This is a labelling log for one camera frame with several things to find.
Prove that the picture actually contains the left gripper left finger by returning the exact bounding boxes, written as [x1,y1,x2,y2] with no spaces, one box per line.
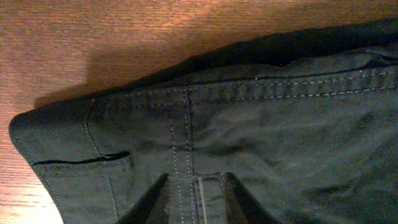
[117,173,170,224]

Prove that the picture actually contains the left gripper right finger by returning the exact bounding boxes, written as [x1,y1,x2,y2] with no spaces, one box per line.
[223,172,280,224]

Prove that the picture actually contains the black shorts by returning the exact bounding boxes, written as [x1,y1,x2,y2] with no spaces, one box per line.
[9,19,397,223]

